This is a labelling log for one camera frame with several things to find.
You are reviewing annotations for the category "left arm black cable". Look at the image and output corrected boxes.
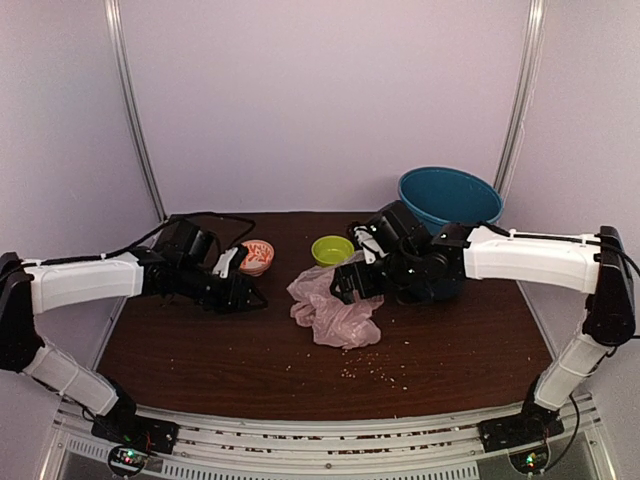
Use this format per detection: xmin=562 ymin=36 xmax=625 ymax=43
xmin=19 ymin=211 xmax=261 ymax=266

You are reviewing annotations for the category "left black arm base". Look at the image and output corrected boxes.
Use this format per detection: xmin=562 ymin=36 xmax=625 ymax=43
xmin=86 ymin=412 xmax=179 ymax=478

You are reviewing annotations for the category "aluminium frame post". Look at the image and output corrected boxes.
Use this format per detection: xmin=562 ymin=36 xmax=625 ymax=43
xmin=104 ymin=0 xmax=167 ymax=221
xmin=493 ymin=0 xmax=547 ymax=201

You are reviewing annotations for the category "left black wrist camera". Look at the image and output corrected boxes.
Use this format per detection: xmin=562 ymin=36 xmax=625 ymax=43
xmin=152 ymin=219 xmax=220 ymax=269

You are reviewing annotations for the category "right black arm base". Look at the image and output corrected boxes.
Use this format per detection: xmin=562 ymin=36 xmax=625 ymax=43
xmin=478 ymin=414 xmax=565 ymax=475

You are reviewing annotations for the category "aluminium front rail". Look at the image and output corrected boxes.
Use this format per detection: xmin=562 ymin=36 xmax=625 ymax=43
xmin=49 ymin=394 xmax=604 ymax=480

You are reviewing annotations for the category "pink plastic trash bag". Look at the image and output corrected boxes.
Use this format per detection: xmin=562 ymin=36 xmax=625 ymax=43
xmin=287 ymin=252 xmax=384 ymax=350

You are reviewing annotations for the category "right aluminium frame post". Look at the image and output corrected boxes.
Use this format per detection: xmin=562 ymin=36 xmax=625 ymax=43
xmin=493 ymin=0 xmax=547 ymax=201

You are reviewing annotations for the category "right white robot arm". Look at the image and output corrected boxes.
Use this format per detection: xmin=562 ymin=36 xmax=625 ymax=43
xmin=329 ymin=223 xmax=639 ymax=442

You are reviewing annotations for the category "red patterned white bowl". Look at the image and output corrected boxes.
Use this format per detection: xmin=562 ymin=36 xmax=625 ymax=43
xmin=239 ymin=239 xmax=275 ymax=277

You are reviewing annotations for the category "green plastic bowl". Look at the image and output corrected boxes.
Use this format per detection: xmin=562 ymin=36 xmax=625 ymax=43
xmin=311 ymin=235 xmax=355 ymax=268

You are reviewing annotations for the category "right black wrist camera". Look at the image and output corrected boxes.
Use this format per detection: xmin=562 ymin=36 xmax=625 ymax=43
xmin=348 ymin=200 xmax=433 ymax=258

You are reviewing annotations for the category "blue plastic trash bin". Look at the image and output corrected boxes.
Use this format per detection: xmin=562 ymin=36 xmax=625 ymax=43
xmin=398 ymin=166 xmax=504 ymax=236

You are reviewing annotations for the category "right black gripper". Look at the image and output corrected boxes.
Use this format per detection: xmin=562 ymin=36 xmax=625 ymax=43
xmin=330 ymin=249 xmax=421 ymax=305

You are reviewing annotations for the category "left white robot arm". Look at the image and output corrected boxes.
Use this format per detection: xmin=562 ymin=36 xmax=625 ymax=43
xmin=1 ymin=246 xmax=268 ymax=444

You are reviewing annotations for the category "left aluminium frame post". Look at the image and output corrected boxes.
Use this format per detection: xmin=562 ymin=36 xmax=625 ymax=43
xmin=104 ymin=0 xmax=167 ymax=221

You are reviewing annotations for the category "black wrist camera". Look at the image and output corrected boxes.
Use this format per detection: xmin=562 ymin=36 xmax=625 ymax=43
xmin=348 ymin=200 xmax=433 ymax=258
xmin=152 ymin=219 xmax=220 ymax=269

